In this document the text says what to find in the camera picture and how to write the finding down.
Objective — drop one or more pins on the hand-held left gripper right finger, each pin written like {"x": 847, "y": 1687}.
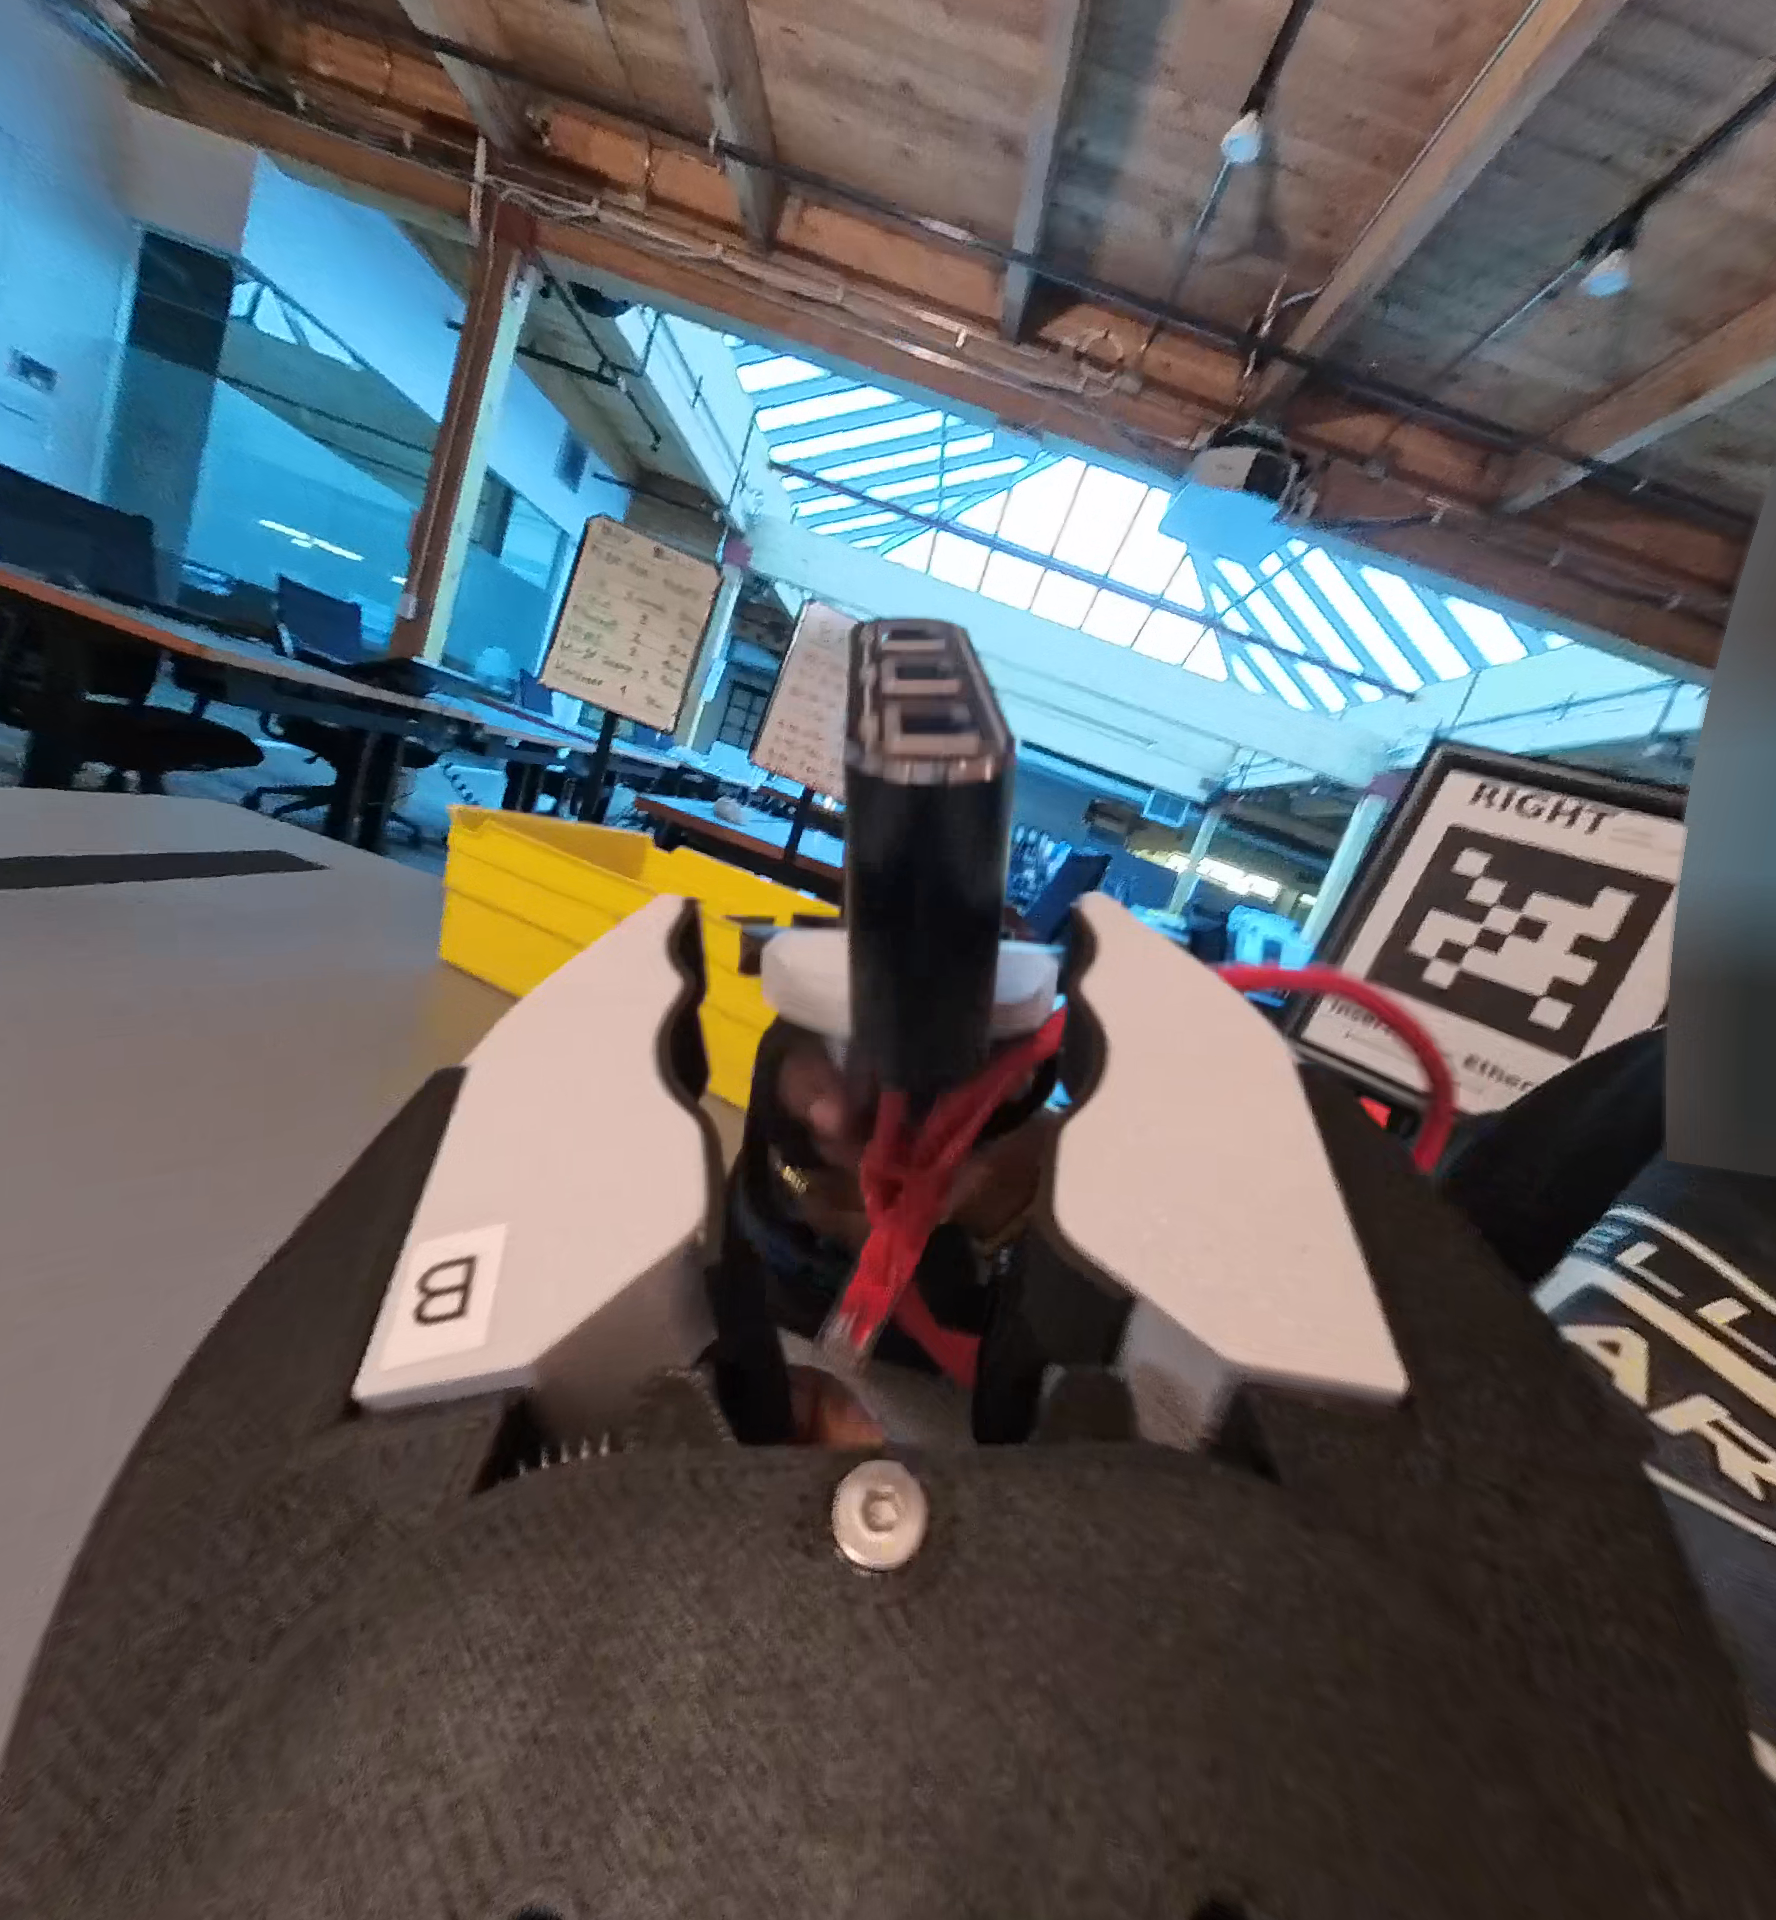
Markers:
{"x": 1204, "y": 1169}

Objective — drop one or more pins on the handwritten whiteboard on stand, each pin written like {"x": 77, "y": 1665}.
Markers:
{"x": 812, "y": 690}
{"x": 626, "y": 624}

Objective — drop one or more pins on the long wooden office desk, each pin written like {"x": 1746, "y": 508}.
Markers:
{"x": 154, "y": 632}

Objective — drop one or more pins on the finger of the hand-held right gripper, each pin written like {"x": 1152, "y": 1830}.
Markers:
{"x": 807, "y": 983}
{"x": 1035, "y": 983}

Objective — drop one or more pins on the framed marker sign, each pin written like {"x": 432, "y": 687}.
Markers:
{"x": 1502, "y": 931}

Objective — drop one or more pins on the white ceiling projector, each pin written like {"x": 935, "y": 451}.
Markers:
{"x": 1232, "y": 488}

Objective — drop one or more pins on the wooden post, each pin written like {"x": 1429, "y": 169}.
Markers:
{"x": 470, "y": 407}

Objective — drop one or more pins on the person's right hand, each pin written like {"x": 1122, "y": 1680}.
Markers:
{"x": 825, "y": 1118}

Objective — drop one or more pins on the black ethernet port adapter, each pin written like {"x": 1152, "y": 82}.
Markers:
{"x": 925, "y": 902}

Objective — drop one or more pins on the black office chair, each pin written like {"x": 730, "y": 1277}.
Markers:
{"x": 63, "y": 542}

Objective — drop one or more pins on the person's right forearm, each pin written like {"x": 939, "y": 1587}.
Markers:
{"x": 1547, "y": 1156}

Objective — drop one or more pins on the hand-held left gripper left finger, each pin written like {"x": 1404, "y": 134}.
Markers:
{"x": 559, "y": 1141}

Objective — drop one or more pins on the yellow plastic bin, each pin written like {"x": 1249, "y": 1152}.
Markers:
{"x": 543, "y": 902}

